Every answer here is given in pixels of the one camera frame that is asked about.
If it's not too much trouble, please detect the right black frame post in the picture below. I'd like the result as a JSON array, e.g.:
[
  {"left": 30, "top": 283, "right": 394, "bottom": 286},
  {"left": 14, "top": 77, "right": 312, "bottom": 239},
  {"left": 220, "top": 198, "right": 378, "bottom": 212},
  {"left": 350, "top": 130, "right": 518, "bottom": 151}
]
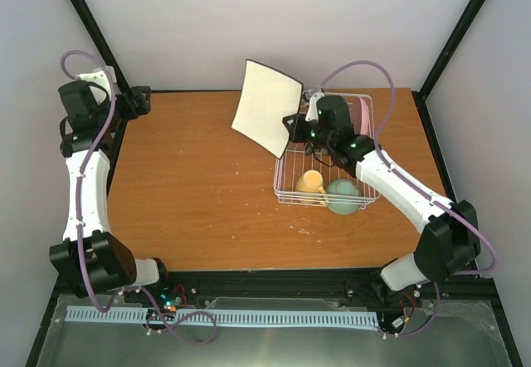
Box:
[{"left": 418, "top": 0, "right": 486, "bottom": 101}]

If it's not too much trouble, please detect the left black frame post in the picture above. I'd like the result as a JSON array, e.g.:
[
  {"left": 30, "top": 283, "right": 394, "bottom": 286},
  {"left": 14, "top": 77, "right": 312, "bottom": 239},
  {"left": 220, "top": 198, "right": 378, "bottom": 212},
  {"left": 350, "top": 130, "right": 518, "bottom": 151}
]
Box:
[{"left": 69, "top": 0, "right": 131, "bottom": 95}]

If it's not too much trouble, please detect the metal base plate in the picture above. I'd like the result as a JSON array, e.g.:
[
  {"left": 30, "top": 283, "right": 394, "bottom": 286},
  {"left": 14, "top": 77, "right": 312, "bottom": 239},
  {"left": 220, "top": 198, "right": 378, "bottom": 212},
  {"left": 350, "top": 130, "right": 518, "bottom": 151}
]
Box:
[{"left": 35, "top": 296, "right": 520, "bottom": 366}]

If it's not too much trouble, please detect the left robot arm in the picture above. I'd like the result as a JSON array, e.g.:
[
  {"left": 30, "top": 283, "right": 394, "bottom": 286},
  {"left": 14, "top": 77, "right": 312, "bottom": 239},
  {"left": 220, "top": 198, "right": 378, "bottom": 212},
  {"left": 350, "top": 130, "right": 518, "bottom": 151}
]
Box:
[{"left": 49, "top": 73, "right": 173, "bottom": 303}]

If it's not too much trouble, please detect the yellow ceramic mug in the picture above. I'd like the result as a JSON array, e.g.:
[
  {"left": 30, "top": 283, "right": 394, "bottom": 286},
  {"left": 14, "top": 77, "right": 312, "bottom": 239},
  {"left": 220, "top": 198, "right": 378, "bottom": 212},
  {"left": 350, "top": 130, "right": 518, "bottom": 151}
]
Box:
[{"left": 295, "top": 169, "right": 326, "bottom": 194}]

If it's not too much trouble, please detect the pink round plate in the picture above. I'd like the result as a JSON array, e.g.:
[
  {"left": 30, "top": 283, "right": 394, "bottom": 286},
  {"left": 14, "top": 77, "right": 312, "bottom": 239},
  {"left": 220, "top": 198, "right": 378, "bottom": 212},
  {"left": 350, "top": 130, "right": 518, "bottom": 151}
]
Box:
[{"left": 350, "top": 97, "right": 370, "bottom": 135}]

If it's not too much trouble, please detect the light blue cable duct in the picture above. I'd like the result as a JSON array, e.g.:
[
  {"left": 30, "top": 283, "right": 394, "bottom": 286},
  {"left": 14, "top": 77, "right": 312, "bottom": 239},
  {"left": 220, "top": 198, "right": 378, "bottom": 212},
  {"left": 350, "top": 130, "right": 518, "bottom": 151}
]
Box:
[{"left": 64, "top": 306, "right": 378, "bottom": 330}]

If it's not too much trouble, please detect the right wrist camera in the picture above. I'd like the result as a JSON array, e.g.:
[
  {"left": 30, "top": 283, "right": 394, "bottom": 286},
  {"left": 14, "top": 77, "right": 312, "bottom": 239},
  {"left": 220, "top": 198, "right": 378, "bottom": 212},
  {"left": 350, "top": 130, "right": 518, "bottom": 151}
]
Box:
[{"left": 304, "top": 89, "right": 325, "bottom": 122}]

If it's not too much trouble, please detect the white square plate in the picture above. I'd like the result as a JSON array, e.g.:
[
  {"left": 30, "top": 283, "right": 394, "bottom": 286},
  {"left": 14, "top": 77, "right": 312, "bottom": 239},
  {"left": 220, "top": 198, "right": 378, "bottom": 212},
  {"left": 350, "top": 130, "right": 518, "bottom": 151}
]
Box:
[{"left": 231, "top": 59, "right": 303, "bottom": 159}]

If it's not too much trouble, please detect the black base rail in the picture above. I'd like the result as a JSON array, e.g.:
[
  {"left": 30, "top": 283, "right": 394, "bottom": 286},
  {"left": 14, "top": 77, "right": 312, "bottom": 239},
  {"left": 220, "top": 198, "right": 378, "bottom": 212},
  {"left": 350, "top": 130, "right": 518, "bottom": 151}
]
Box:
[{"left": 53, "top": 269, "right": 499, "bottom": 314}]

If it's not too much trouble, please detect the green ceramic bowl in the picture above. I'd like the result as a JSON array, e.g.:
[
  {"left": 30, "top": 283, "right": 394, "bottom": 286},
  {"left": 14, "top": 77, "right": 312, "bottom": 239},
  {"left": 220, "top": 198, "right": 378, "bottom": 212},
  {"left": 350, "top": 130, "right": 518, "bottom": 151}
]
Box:
[{"left": 325, "top": 179, "right": 361, "bottom": 216}]

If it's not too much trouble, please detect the black frame post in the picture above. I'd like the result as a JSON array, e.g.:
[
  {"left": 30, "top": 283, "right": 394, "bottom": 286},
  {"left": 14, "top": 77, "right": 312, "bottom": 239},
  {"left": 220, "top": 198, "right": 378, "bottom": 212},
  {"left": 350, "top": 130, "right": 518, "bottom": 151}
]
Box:
[
  {"left": 69, "top": 0, "right": 131, "bottom": 95},
  {"left": 418, "top": 0, "right": 486, "bottom": 101}
]

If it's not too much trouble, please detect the white wire dish rack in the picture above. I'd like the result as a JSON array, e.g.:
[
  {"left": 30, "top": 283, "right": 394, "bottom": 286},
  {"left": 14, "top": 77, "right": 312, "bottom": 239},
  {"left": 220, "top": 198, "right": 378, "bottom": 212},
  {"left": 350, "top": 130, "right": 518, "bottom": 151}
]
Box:
[{"left": 273, "top": 92, "right": 380, "bottom": 209}]

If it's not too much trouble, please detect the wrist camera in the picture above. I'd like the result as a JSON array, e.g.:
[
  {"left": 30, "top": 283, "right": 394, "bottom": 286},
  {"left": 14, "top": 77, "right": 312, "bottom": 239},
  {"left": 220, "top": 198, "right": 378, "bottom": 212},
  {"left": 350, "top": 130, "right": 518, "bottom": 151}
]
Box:
[
  {"left": 75, "top": 66, "right": 116, "bottom": 105},
  {"left": 304, "top": 89, "right": 325, "bottom": 122}
]

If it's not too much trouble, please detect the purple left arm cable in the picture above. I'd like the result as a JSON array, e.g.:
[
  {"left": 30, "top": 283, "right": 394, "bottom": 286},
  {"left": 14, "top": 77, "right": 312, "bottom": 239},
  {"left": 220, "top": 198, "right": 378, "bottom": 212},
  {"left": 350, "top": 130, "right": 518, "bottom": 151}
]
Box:
[{"left": 61, "top": 50, "right": 217, "bottom": 345}]

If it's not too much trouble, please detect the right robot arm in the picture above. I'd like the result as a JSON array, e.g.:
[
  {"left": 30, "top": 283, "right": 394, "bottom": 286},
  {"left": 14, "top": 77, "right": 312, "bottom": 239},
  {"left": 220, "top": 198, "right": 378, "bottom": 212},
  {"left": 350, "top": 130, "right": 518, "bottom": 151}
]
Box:
[{"left": 282, "top": 95, "right": 481, "bottom": 292}]

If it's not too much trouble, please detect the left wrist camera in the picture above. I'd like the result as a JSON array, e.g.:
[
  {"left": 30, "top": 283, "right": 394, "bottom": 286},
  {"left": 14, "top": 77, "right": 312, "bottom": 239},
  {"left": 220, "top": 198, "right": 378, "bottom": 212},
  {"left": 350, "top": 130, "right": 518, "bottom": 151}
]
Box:
[{"left": 75, "top": 66, "right": 116, "bottom": 105}]

